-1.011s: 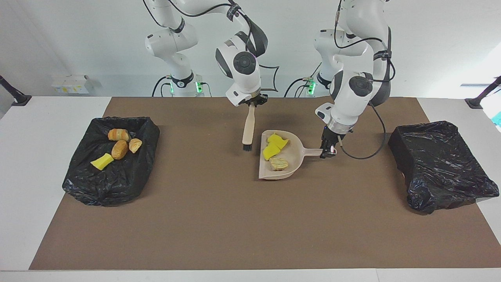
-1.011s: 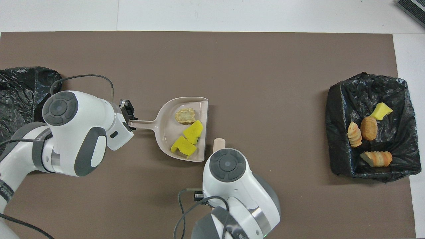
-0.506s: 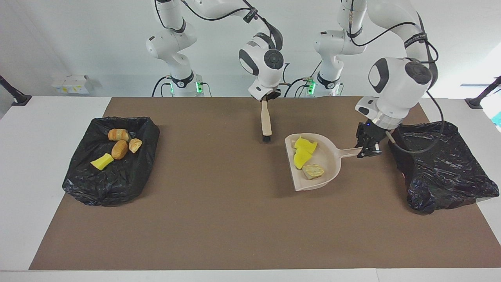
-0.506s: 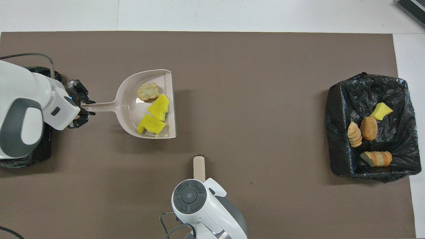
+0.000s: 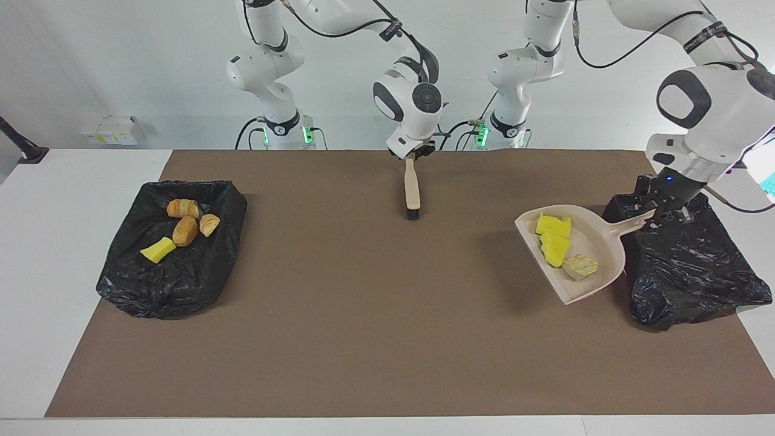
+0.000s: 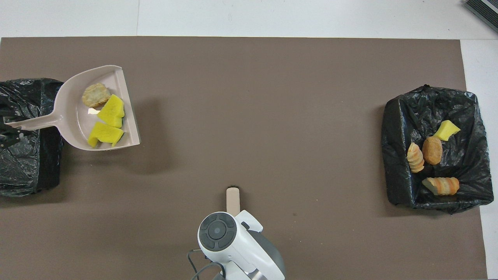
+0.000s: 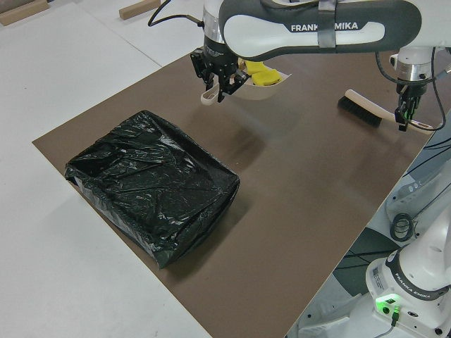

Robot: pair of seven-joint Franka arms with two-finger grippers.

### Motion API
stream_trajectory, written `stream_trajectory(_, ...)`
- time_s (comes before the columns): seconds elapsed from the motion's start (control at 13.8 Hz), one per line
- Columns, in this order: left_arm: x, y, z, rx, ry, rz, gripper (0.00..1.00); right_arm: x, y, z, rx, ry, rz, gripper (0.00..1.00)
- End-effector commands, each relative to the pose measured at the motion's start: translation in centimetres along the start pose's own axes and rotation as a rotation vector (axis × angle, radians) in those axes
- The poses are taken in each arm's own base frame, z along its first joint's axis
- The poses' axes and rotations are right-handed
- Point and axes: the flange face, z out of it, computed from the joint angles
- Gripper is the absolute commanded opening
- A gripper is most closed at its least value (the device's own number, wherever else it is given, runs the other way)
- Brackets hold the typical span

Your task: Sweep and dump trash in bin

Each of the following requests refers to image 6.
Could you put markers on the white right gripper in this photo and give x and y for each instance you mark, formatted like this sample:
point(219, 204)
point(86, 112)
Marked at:
point(249, 221)

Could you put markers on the beige hand brush black bristles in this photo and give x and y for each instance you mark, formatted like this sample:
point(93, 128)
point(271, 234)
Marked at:
point(232, 200)

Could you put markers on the yellow sponge notched block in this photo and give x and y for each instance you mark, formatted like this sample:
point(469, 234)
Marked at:
point(104, 135)

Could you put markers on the yellow sponge wedge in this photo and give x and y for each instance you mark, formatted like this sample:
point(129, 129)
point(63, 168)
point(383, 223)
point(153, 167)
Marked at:
point(112, 111)

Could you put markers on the pale cracker piece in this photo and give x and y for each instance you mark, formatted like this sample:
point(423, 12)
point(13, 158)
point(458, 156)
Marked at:
point(415, 157)

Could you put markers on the striped orange croissant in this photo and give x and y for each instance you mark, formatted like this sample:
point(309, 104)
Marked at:
point(441, 186)

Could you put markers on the brown bread roll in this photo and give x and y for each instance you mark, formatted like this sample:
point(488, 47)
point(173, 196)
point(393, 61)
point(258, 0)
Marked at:
point(432, 150)

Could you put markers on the pale round cracker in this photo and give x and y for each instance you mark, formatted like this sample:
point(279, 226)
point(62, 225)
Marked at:
point(96, 95)

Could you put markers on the beige plastic dustpan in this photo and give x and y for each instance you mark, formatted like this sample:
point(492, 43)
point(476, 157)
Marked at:
point(70, 112)

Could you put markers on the yellow sponge curved piece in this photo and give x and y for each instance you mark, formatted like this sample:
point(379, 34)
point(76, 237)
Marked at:
point(446, 130)

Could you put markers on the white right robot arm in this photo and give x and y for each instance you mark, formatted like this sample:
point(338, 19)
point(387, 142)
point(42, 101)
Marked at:
point(229, 245)

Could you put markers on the black bag-lined bin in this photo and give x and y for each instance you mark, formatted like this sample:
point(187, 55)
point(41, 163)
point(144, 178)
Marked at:
point(23, 171)
point(412, 128)

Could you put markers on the brown table mat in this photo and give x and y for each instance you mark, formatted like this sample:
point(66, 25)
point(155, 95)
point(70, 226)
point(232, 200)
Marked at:
point(249, 116)

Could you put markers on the dark ribbed panel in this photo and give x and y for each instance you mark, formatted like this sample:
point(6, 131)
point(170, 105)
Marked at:
point(484, 11)

